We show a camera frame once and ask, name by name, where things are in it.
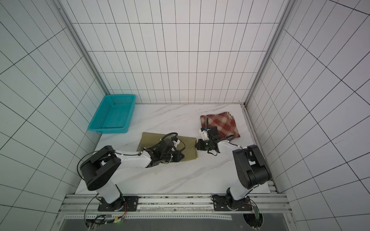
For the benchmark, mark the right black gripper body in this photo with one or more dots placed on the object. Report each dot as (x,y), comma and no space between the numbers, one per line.
(203,144)

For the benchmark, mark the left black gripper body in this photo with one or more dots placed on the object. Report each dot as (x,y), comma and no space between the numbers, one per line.
(171,157)

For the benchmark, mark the olive green skirt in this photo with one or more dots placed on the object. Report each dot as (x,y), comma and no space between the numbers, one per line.
(150,139)

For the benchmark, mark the red plaid skirt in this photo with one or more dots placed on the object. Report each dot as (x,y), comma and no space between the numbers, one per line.
(225,123)

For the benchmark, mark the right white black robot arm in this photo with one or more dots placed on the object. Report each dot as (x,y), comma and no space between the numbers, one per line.
(251,168)

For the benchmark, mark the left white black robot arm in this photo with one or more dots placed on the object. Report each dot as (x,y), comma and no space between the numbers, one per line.
(98,170)

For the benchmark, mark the teal plastic basket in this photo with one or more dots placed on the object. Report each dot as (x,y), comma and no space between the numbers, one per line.
(114,114)

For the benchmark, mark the right electronics wiring board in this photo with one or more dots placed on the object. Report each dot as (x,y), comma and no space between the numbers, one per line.
(255,220)

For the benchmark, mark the electronics wiring board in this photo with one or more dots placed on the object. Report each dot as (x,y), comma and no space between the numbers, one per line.
(101,219)
(255,220)

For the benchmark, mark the left electronics wiring board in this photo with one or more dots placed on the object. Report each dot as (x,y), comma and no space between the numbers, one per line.
(101,219)

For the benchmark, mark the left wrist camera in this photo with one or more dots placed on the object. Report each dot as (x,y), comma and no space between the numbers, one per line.
(176,141)

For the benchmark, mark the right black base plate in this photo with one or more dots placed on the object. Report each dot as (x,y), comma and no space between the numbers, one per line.
(228,203)

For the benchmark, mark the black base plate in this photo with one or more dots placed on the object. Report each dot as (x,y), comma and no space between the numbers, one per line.
(228,203)
(123,203)

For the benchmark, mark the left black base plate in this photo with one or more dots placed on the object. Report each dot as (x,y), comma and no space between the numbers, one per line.
(123,203)

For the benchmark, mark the aluminium mounting rail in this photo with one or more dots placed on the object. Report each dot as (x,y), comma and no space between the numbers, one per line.
(174,204)

